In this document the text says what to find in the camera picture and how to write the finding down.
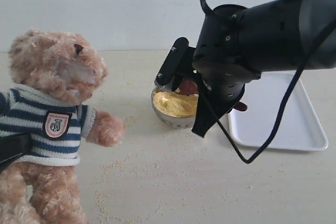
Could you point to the tan teddy bear striped sweater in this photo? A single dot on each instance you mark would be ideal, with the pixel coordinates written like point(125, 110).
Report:
point(54, 74)

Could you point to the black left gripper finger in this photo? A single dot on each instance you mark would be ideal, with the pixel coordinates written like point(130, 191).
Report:
point(13, 147)

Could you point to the dark red wooden spoon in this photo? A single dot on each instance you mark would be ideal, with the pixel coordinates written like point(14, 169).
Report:
point(188, 87)

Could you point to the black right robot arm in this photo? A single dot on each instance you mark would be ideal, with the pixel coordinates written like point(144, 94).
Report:
point(290, 35)

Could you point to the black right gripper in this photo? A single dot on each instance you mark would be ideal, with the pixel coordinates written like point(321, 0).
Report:
point(219, 60)

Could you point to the steel bowl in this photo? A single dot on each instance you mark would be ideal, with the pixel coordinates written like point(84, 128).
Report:
point(183, 123)

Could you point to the white plastic tray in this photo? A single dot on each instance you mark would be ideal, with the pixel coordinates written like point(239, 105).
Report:
point(300, 128)

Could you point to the yellow millet grains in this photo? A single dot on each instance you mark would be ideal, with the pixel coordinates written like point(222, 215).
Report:
point(175, 104)

